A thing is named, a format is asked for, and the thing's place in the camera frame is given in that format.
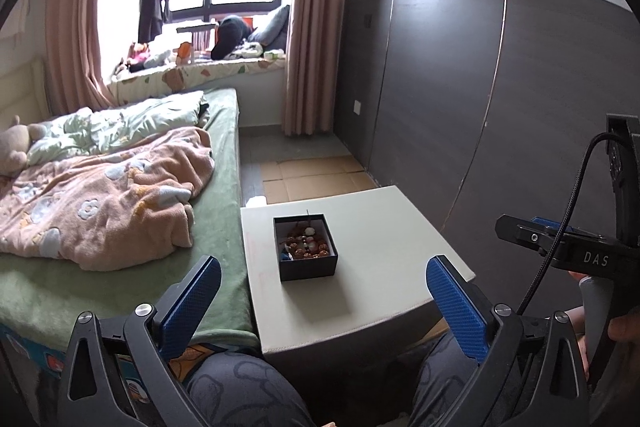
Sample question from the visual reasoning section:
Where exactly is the blue flower hair accessory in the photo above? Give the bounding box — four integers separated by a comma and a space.
279, 243, 295, 261

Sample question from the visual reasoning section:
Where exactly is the brown rudraksha bead bracelet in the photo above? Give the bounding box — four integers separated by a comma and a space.
284, 225, 331, 261

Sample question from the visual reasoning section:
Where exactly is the black jewelry box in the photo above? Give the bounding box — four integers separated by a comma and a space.
273, 213, 338, 283

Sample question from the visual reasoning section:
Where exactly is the person's right hand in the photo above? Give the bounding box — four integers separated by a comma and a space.
567, 272, 639, 391

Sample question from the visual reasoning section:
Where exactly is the person's right knee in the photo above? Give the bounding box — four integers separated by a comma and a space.
409, 332, 477, 426

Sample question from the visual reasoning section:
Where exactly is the person's knee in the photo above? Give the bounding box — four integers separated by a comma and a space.
186, 352, 314, 426
409, 332, 477, 426

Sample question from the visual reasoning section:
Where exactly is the person's left knee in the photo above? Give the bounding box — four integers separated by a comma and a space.
186, 352, 314, 426

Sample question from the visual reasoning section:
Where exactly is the pink fleece blanket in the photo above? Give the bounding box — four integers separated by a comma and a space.
1, 127, 215, 272

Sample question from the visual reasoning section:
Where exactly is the green bed sheet mattress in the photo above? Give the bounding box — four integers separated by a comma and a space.
1, 88, 258, 351

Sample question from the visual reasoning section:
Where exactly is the flattened cardboard on floor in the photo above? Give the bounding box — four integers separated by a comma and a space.
260, 155, 378, 204

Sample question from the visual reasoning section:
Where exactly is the green floral duvet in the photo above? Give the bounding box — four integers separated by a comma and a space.
27, 91, 208, 167

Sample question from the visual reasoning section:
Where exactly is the window seat floral cushion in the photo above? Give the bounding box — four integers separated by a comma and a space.
107, 54, 286, 105

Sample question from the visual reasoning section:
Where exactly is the beige plush toy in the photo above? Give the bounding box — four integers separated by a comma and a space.
0, 115, 47, 178

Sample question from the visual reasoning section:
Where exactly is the pink curtain left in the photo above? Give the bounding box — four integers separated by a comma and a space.
44, 0, 114, 115

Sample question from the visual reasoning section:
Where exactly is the pink curtain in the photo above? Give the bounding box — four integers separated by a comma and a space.
282, 0, 343, 136
44, 0, 114, 115

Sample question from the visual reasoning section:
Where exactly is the padded cream headboard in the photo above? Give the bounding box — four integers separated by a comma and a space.
0, 56, 51, 130

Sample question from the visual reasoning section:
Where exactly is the black bag on window seat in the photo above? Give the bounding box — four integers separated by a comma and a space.
210, 15, 253, 61

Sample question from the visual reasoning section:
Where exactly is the pink curtain right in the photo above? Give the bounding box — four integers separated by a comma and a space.
282, 0, 343, 136

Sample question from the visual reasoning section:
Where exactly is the grey pillow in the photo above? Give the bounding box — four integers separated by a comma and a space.
247, 4, 291, 51

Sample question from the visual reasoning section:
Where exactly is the black cable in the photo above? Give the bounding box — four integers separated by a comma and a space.
514, 131, 618, 316

